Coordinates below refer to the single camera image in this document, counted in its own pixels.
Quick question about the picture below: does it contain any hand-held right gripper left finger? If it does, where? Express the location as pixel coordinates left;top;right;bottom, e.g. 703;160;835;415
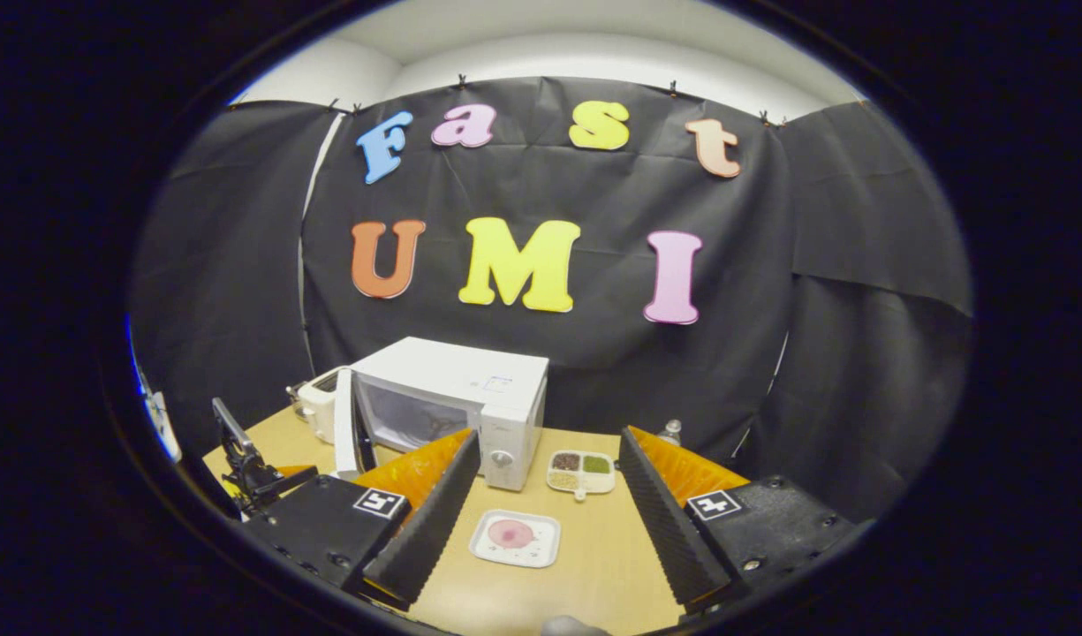
240;429;483;610

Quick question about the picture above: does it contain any white divided dish of beans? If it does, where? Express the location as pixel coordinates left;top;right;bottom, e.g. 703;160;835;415
546;450;617;503

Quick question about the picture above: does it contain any white toaster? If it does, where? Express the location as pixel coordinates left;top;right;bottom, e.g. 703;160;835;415
286;367;352;445

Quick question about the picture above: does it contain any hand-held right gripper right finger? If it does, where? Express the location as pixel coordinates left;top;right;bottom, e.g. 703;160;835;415
618;426;875;615

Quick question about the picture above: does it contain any white microwave oven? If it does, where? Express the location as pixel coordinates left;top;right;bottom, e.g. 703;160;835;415
333;337;550;492

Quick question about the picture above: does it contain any white plate with pink food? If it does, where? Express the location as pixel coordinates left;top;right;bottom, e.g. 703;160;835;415
469;510;562;569

